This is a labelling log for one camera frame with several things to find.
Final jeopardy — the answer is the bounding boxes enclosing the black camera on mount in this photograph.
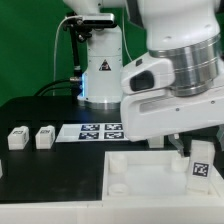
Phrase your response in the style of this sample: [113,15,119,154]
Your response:
[63,13,116,30]

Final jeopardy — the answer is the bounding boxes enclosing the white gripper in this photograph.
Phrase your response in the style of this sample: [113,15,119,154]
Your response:
[121,87,224,156]

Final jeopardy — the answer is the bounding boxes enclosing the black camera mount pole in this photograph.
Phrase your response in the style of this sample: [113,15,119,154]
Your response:
[70,28,82,100]

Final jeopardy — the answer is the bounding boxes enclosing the white camera cable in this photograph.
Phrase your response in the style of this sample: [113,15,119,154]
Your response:
[52,15,83,97]

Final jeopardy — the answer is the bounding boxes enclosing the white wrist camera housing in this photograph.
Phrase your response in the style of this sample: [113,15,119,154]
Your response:
[121,53,175,95]

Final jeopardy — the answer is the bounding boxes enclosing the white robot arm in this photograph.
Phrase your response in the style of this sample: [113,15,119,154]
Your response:
[63,0,224,141]

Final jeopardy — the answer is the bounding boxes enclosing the white tag sheet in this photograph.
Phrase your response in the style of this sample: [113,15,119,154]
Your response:
[56,123,127,143]

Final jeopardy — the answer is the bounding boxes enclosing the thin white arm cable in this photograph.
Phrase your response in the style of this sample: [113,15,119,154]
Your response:
[121,7,134,68]

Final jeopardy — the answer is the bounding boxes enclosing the black base cables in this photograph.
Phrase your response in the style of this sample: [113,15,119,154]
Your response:
[34,78,83,97]

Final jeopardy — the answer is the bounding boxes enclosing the white front fence rail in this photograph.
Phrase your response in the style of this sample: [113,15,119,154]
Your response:
[0,202,224,224]

